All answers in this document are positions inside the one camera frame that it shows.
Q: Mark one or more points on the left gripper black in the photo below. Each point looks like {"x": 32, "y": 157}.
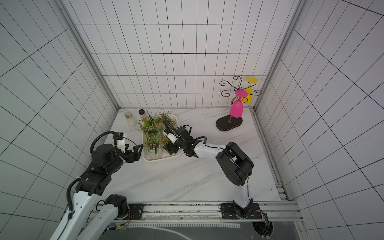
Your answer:
{"x": 137, "y": 155}

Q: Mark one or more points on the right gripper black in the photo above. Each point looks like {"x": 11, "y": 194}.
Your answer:
{"x": 173, "y": 144}

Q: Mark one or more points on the potted gypsophila red-orange front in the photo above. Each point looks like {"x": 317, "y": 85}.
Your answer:
{"x": 168, "y": 116}

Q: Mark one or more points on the potted gypsophila pink centre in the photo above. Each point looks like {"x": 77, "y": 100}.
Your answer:
{"x": 147, "y": 129}

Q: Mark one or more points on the potted gypsophila red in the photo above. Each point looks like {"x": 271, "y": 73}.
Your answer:
{"x": 153, "y": 119}

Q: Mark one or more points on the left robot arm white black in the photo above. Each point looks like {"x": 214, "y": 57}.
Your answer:
{"x": 87, "y": 216}

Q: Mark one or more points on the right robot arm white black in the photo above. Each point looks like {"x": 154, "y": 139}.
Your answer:
{"x": 236, "y": 165}

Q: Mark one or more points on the white storage tray box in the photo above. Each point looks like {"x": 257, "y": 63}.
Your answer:
{"x": 165, "y": 156}

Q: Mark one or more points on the white-lid spice jar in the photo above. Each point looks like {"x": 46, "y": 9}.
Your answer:
{"x": 131, "y": 120}

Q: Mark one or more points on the black-lid spice jar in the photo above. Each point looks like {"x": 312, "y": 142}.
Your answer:
{"x": 143, "y": 114}

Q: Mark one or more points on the black metal glass rack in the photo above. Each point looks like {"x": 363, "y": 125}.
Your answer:
{"x": 227, "y": 122}

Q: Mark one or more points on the pink wine glass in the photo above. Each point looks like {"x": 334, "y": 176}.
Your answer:
{"x": 237, "y": 107}

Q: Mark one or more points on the yellow wine glass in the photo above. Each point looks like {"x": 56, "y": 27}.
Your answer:
{"x": 252, "y": 81}

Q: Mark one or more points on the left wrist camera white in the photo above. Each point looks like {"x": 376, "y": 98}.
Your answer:
{"x": 119, "y": 141}

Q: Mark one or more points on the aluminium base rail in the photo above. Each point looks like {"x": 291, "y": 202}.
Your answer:
{"x": 214, "y": 212}

